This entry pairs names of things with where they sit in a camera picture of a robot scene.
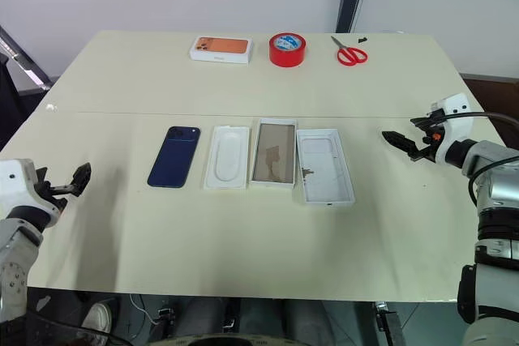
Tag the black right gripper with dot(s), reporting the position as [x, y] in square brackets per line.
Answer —
[430, 149]

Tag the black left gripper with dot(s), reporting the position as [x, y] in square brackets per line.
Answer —
[57, 191]

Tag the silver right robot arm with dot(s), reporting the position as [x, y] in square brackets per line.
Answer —
[498, 188]

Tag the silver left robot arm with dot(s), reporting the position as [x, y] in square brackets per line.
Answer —
[16, 249]

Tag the white box lid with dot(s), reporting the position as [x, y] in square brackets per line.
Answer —
[324, 167]

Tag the white box base brown inside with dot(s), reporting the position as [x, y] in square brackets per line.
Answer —
[273, 153]

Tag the closed orange print phone box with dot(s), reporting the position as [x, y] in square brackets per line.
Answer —
[221, 49]

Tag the small white scrap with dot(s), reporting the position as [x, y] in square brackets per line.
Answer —
[52, 108]

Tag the black bulky object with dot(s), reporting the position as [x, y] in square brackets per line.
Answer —
[8, 103]

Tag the brown wooden cabinet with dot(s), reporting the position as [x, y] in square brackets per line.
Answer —
[494, 90]

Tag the small black scrap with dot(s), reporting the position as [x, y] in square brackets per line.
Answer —
[362, 39]

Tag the dark blue smartphone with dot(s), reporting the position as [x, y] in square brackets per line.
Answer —
[174, 157]

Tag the white shoe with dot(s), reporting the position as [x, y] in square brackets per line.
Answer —
[98, 317]

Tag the red tape roll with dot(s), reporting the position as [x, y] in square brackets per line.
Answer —
[287, 52]

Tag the white moulded insert tray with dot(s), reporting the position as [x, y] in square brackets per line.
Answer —
[226, 157]

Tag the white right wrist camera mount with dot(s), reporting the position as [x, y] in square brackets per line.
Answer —
[454, 127]

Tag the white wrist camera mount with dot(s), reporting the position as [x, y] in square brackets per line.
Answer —
[454, 127]
[18, 184]

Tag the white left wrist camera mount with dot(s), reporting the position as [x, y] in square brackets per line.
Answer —
[18, 184]

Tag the grey metal frame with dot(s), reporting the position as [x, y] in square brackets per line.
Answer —
[24, 58]

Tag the black metal table bracket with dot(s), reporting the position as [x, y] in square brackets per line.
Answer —
[387, 321]

